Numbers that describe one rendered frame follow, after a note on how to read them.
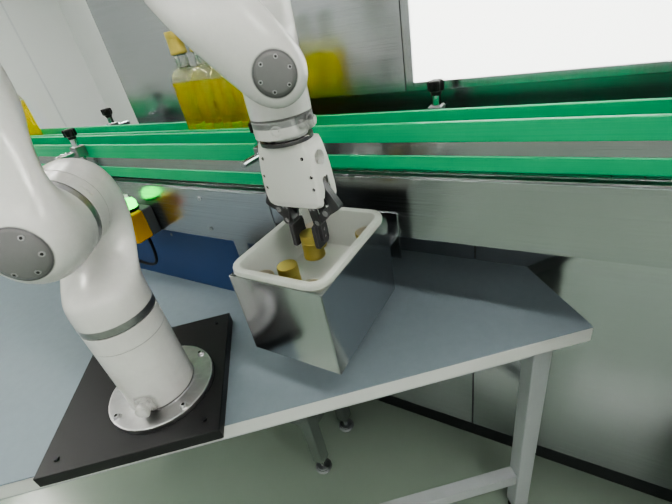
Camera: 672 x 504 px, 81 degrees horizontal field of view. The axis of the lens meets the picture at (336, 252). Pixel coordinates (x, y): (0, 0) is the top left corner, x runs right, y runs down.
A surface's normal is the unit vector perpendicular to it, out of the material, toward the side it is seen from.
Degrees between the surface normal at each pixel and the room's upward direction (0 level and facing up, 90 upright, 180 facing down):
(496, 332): 0
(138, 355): 90
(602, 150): 90
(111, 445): 1
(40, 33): 90
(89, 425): 1
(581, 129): 90
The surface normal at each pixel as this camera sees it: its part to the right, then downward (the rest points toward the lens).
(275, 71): 0.26, 0.44
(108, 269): 0.22, -0.53
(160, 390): 0.59, 0.34
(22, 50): 0.86, 0.13
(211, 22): -0.03, 0.37
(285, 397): -0.17, -0.84
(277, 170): -0.49, 0.55
